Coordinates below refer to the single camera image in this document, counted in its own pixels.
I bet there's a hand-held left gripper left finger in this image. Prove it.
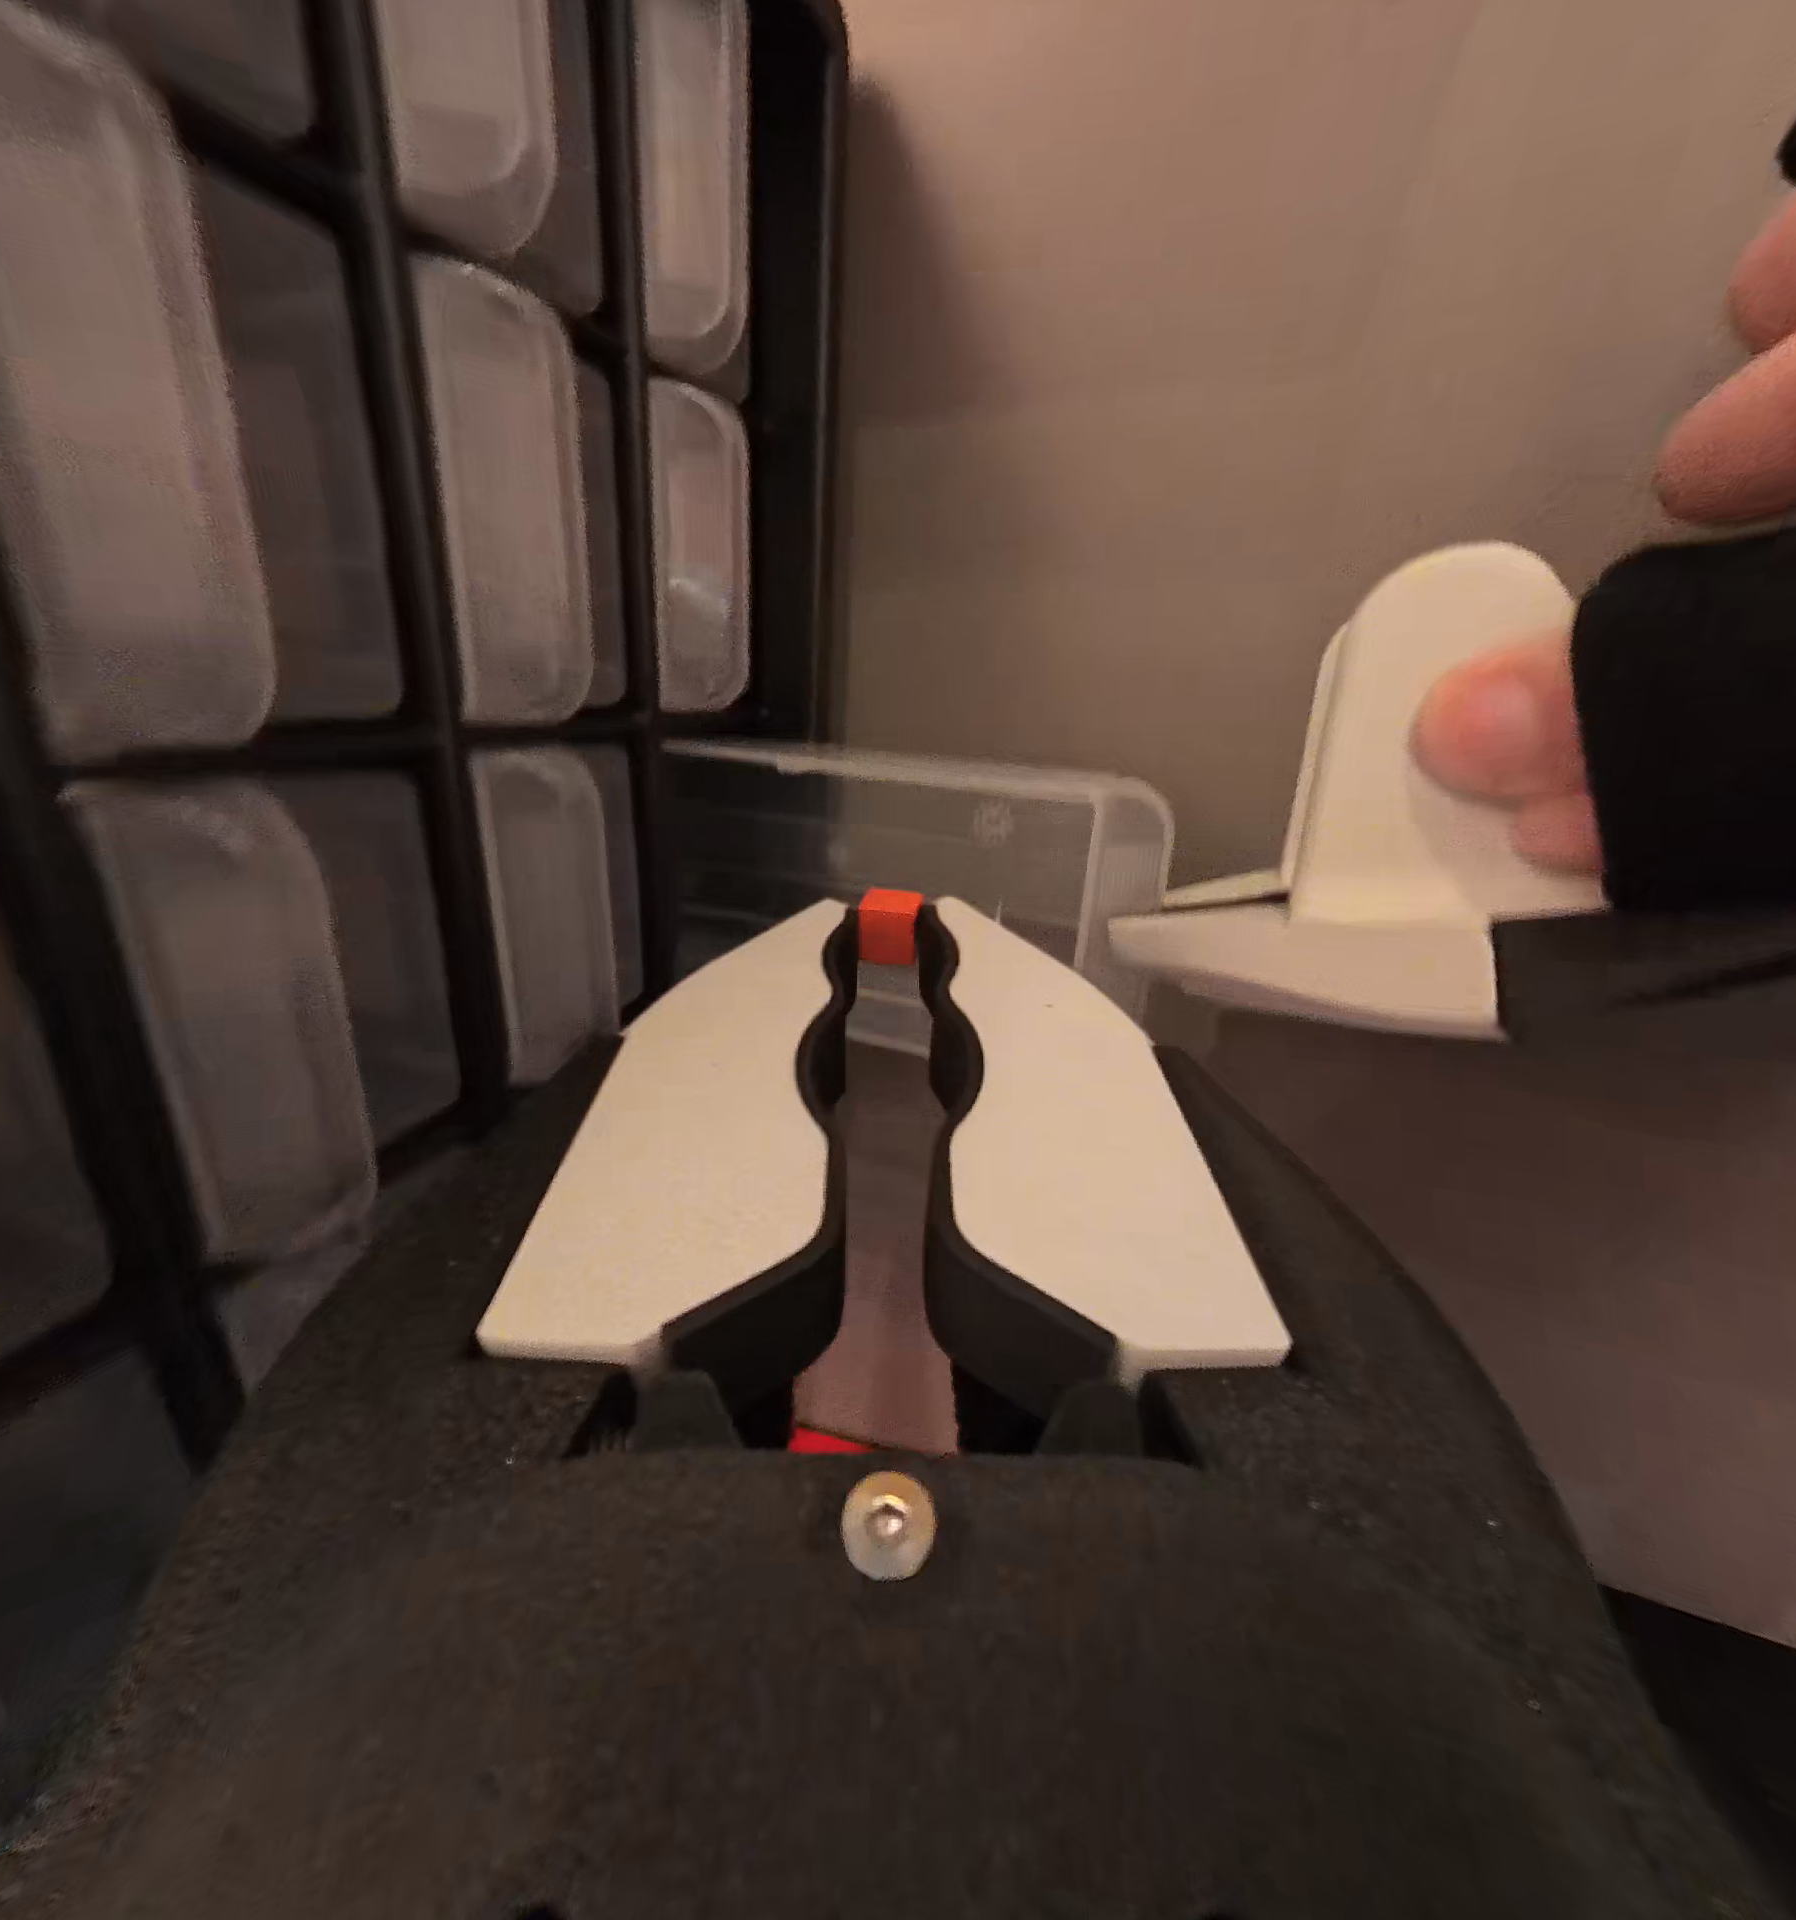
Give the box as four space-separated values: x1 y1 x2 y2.
477 896 854 1374

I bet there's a black drawer cabinet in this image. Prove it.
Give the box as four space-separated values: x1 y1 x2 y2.
0 0 848 1801

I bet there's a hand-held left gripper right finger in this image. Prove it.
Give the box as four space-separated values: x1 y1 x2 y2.
922 896 1291 1381

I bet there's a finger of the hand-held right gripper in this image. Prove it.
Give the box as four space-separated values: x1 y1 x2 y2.
1110 871 1514 1043

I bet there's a clear plastic drawer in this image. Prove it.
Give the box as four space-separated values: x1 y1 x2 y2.
658 742 1177 1051

